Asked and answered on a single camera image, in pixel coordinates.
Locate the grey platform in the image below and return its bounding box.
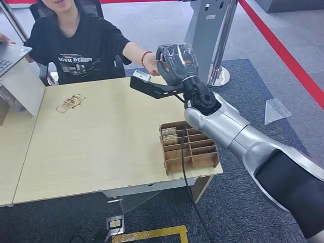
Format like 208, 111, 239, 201
254, 0, 324, 14

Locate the brown wooden compartment tray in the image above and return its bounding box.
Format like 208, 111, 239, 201
159, 120, 220, 176

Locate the person's right hand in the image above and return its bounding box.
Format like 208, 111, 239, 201
0, 32, 16, 44

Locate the white laptop stand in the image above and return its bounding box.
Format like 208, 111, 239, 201
0, 58, 46, 117

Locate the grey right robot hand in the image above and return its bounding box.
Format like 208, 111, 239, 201
156, 43, 200, 87

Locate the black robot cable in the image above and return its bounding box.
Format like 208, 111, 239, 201
181, 127, 216, 243

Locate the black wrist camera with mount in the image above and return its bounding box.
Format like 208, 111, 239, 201
129, 69, 186, 101

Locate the chrome stanchion pole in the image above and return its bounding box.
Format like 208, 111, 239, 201
207, 0, 239, 88

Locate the metal floor socket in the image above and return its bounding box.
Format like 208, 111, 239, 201
106, 214, 125, 236

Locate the grey desk frame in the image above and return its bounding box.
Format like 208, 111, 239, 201
102, 175, 214, 205

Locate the slanted metal pole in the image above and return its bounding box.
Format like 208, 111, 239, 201
0, 0, 29, 43

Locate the person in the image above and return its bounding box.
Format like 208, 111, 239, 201
0, 0, 163, 86

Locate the clear plastic sheet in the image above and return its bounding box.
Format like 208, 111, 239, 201
264, 97, 293, 127

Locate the grey kiosk stand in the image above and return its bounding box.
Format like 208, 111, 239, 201
183, 0, 239, 85

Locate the person's left hand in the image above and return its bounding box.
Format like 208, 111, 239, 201
149, 51, 163, 77

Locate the red bead bracelet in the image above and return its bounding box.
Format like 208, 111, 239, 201
140, 50, 153, 67

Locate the silver laptop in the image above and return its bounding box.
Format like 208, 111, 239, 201
0, 42, 33, 78

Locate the yellow floor tape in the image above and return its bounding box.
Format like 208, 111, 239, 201
112, 225, 190, 243

